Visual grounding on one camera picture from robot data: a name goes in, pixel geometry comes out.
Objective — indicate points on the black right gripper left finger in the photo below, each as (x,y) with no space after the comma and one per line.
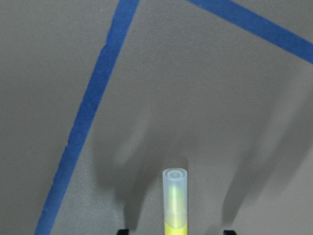
(123,232)

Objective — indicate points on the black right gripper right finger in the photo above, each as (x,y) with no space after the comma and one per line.
(229,232)

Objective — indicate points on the yellow marker pen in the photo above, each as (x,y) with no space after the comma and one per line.
(175,201)

